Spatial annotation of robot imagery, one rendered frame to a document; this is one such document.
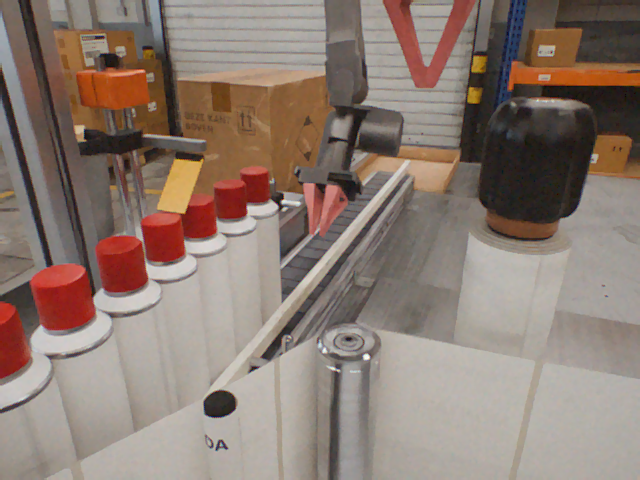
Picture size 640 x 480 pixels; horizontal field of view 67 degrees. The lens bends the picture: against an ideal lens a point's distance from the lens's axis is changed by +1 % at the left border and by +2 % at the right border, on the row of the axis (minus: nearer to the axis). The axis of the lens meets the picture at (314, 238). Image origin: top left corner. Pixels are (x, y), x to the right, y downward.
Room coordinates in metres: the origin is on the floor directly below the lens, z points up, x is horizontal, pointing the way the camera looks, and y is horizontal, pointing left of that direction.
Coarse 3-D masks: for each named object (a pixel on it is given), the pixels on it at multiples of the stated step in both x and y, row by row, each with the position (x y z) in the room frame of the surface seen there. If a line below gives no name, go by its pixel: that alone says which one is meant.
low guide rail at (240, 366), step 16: (400, 176) 1.07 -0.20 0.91; (384, 192) 0.94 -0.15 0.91; (368, 208) 0.84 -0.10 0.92; (352, 224) 0.76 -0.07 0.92; (352, 240) 0.74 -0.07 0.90; (336, 256) 0.66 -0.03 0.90; (320, 272) 0.60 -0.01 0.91; (304, 288) 0.55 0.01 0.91; (288, 304) 0.51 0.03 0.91; (272, 320) 0.47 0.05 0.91; (288, 320) 0.50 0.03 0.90; (256, 336) 0.44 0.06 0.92; (272, 336) 0.46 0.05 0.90; (240, 352) 0.41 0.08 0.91; (256, 352) 0.42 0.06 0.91; (240, 368) 0.39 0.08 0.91; (224, 384) 0.36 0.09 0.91
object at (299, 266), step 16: (384, 176) 1.16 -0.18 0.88; (368, 192) 1.03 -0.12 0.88; (352, 208) 0.93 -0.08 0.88; (384, 208) 0.94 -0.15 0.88; (336, 224) 0.85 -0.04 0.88; (368, 224) 0.85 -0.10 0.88; (320, 240) 0.77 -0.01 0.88; (336, 240) 0.77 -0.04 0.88; (304, 256) 0.71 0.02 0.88; (320, 256) 0.71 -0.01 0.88; (288, 272) 0.65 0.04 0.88; (304, 272) 0.65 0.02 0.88; (336, 272) 0.66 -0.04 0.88; (288, 288) 0.61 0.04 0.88; (320, 288) 0.61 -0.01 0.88; (304, 304) 0.56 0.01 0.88; (272, 352) 0.46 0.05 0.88
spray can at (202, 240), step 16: (192, 208) 0.41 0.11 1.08; (208, 208) 0.41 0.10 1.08; (192, 224) 0.41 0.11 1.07; (208, 224) 0.41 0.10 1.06; (192, 240) 0.41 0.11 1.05; (208, 240) 0.41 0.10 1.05; (224, 240) 0.42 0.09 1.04; (208, 256) 0.40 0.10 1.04; (224, 256) 0.41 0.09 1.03; (208, 272) 0.40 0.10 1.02; (224, 272) 0.41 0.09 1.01; (208, 288) 0.40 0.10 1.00; (224, 288) 0.41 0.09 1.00; (208, 304) 0.40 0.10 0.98; (224, 304) 0.41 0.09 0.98; (208, 320) 0.40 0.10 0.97; (224, 320) 0.40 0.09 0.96; (208, 336) 0.40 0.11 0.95; (224, 336) 0.40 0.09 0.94; (208, 352) 0.40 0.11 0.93; (224, 352) 0.40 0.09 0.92; (224, 368) 0.40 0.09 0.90
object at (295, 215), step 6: (360, 156) 1.04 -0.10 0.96; (366, 156) 1.05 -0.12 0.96; (354, 162) 0.99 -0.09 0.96; (360, 162) 1.01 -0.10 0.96; (354, 168) 0.97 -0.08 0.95; (306, 204) 0.74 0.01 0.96; (294, 210) 0.71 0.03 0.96; (300, 210) 0.71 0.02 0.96; (306, 210) 0.73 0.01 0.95; (288, 216) 0.68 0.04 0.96; (294, 216) 0.69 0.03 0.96; (300, 216) 0.71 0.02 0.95; (282, 222) 0.66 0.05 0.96; (288, 222) 0.67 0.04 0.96; (294, 222) 0.69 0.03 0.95; (282, 228) 0.65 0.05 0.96; (288, 228) 0.67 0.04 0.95
